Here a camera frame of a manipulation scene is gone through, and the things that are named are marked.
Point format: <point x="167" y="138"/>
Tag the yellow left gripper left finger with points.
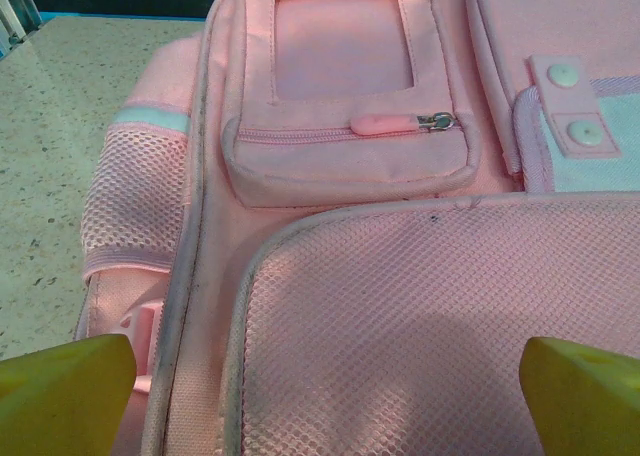
<point x="65" y="401"/>

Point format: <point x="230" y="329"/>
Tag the aluminium cage frame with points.
<point x="15" y="11"/>

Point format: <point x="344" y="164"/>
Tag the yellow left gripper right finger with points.
<point x="585" y="406"/>

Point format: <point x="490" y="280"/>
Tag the pink student backpack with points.
<point x="350" y="276"/>

